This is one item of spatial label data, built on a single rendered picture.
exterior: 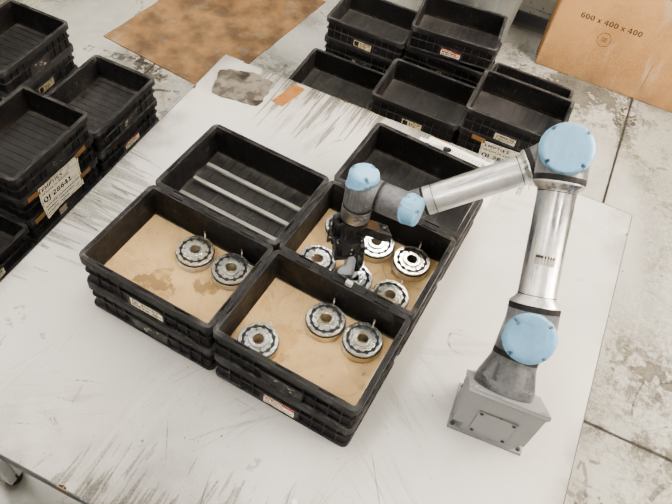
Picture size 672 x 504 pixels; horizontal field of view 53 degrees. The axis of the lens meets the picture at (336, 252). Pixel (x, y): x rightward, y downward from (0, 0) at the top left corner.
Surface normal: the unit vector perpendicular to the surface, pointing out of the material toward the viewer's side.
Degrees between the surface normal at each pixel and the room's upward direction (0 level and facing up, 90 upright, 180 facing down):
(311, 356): 0
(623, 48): 74
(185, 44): 0
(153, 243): 0
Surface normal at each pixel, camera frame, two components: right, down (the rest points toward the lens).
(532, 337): -0.26, 0.15
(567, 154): -0.21, -0.11
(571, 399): 0.11, -0.60
